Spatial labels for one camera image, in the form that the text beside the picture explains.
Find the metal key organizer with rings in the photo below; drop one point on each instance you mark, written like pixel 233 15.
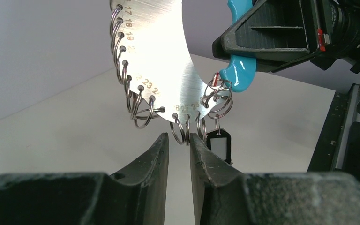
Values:
pixel 154 66

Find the red key tag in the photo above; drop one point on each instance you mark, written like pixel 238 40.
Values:
pixel 215 79

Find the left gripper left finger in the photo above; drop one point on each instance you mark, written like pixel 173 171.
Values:
pixel 134 195

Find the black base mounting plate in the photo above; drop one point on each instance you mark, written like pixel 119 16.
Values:
pixel 338 146

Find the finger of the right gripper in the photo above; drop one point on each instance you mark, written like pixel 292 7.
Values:
pixel 278 33

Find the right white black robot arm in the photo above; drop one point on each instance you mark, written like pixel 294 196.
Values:
pixel 281 34

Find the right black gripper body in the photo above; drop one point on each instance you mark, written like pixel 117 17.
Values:
pixel 332 29

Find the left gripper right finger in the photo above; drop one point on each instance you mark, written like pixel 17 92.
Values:
pixel 223 195

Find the black key tag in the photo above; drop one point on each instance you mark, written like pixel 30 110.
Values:
pixel 219 141

